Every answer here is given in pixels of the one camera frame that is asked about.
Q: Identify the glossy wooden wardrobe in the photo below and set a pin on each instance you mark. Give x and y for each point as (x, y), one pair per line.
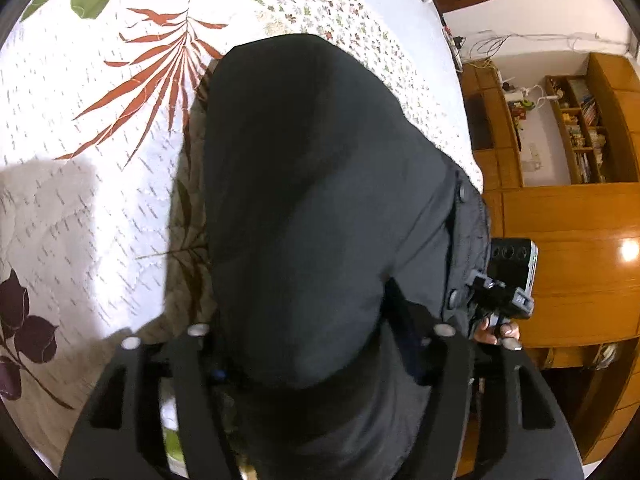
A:
(560, 250)

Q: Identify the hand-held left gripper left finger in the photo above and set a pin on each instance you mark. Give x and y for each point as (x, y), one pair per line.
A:
(190, 390)

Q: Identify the white floral bedspread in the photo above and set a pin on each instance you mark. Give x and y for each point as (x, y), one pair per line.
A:
(100, 135)

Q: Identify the wooden bookshelf with books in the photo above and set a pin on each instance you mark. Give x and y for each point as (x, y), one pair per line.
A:
(587, 140)

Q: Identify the white power strip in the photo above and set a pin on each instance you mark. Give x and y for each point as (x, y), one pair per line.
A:
(454, 42)

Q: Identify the green toy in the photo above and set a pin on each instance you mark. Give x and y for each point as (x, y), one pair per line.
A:
(526, 106)

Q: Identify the person's right hand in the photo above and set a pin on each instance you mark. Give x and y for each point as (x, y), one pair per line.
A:
(507, 334)

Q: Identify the black pants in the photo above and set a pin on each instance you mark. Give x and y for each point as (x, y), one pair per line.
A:
(310, 210)

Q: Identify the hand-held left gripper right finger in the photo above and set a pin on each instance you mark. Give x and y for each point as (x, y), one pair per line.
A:
(500, 410)

